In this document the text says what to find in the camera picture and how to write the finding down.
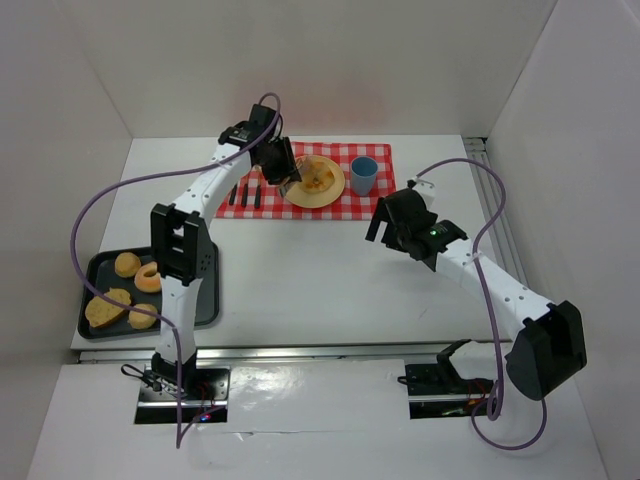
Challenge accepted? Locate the blue plastic cup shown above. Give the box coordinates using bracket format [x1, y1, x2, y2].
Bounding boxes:
[350, 156, 378, 197]

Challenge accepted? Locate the aluminium rail right side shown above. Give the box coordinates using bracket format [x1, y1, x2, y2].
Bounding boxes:
[462, 137, 528, 286]

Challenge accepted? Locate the round flower-shaped bread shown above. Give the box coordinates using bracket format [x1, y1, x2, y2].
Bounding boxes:
[300, 156, 335, 194]

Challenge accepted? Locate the small round bread roll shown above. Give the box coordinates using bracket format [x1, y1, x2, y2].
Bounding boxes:
[114, 252, 142, 278]

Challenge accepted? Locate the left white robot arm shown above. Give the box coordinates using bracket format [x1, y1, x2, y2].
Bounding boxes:
[150, 103, 301, 391]

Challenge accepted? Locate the gold spoon black handle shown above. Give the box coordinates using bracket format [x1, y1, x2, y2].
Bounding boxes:
[254, 183, 262, 210]

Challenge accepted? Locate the small round bun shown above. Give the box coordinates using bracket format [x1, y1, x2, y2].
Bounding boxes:
[127, 304, 158, 330]

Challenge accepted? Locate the ring donut bread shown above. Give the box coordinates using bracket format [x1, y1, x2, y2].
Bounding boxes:
[134, 261, 162, 293]

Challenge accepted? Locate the purple cable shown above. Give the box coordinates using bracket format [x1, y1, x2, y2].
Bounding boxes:
[412, 157, 548, 452]
[68, 91, 284, 450]

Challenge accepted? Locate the aluminium rail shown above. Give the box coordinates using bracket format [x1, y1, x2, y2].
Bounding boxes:
[462, 137, 528, 286]
[77, 341, 506, 363]

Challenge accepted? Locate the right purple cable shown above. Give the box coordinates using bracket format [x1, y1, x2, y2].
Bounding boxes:
[412, 157, 548, 452]

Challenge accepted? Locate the gold fork black handle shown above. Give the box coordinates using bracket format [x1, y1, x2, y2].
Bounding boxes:
[241, 181, 249, 209]

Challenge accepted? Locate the yellow round plate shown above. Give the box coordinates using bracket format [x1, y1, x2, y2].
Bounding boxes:
[285, 155, 346, 209]

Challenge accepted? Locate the aluminium rail front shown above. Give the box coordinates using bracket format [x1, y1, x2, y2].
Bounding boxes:
[77, 341, 506, 363]

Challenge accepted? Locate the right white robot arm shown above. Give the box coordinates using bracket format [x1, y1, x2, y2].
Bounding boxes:
[366, 188, 587, 401]

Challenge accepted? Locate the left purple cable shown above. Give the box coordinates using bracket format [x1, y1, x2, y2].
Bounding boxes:
[68, 91, 284, 450]

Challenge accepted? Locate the oval bread slice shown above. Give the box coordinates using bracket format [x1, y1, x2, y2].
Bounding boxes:
[84, 288, 132, 328]

